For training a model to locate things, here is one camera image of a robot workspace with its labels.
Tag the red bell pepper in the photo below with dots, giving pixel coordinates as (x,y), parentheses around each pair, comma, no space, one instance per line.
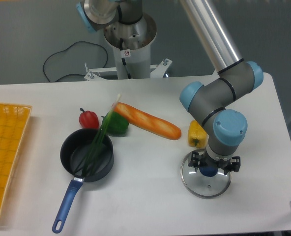
(88,119)

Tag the green onion stalk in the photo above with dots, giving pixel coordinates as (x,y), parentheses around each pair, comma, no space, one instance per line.
(95,147)

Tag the yellow woven basket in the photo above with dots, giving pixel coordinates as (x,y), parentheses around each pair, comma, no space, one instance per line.
(13,122)

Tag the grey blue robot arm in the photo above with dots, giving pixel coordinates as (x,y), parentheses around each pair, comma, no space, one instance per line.
(207,104)

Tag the yellow bell pepper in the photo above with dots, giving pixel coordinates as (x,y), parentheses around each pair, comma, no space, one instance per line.
(196,137)

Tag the green bell pepper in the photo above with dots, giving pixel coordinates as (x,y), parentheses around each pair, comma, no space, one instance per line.
(117,126)

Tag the baguette bread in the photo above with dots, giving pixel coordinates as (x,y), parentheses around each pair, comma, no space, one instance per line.
(148,122)

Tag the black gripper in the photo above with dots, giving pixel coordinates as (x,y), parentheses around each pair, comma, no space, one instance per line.
(206,163)

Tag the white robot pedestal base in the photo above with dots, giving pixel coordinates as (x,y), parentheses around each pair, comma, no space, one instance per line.
(131,45)

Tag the glass lid blue knob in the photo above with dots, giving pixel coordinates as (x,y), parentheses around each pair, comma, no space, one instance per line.
(207,185)

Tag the black pot blue handle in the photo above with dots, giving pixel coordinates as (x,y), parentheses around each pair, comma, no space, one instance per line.
(72,151)

